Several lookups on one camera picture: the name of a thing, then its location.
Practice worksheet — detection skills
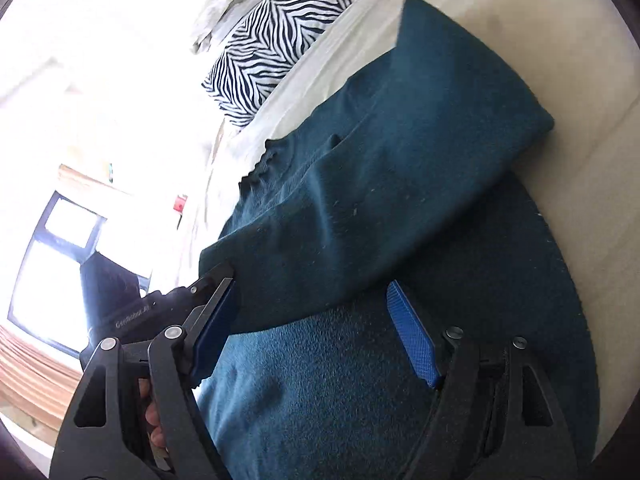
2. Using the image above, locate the beige curtain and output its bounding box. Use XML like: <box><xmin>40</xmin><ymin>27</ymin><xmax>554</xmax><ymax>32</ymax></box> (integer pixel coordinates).
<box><xmin>56</xmin><ymin>162</ymin><xmax>121</xmax><ymax>196</ymax></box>

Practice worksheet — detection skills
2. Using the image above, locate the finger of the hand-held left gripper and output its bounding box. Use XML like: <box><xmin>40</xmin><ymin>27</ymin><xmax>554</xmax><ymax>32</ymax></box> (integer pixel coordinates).
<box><xmin>169</xmin><ymin>261</ymin><xmax>236</xmax><ymax>311</ymax></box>

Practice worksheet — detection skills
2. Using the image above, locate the white crumpled duvet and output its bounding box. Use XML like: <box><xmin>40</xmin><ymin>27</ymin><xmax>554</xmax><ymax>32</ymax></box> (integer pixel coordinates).
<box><xmin>190</xmin><ymin>0</ymin><xmax>301</xmax><ymax>54</ymax></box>

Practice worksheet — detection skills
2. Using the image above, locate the beige bed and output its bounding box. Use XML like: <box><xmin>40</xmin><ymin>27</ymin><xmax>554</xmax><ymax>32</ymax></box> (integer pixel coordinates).
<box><xmin>175</xmin><ymin>0</ymin><xmax>640</xmax><ymax>461</ymax></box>

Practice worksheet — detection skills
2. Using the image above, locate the black framed window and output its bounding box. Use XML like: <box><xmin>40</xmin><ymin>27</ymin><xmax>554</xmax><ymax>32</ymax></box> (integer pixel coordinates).
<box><xmin>7</xmin><ymin>190</ymin><xmax>151</xmax><ymax>356</ymax></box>

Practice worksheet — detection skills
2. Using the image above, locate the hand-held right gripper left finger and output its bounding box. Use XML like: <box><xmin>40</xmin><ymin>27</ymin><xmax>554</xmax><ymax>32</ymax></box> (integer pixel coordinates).
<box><xmin>49</xmin><ymin>279</ymin><xmax>242</xmax><ymax>480</ymax></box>

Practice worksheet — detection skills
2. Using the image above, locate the dark teal fleece garment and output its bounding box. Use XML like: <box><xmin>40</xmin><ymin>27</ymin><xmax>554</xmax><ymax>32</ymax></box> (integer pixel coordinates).
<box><xmin>197</xmin><ymin>0</ymin><xmax>601</xmax><ymax>480</ymax></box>

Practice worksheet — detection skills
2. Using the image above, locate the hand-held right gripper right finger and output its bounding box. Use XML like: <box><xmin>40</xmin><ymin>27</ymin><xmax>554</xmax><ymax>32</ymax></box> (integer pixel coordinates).
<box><xmin>386</xmin><ymin>280</ymin><xmax>596</xmax><ymax>480</ymax></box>

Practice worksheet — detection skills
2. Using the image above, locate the person's left hand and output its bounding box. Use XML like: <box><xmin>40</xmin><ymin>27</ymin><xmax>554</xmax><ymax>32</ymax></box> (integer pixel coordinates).
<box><xmin>139</xmin><ymin>379</ymin><xmax>169</xmax><ymax>454</ymax></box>

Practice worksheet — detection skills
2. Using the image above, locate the zebra print pillow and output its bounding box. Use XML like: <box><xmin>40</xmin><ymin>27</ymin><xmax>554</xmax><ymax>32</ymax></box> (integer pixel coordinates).
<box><xmin>201</xmin><ymin>0</ymin><xmax>356</xmax><ymax>131</ymax></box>

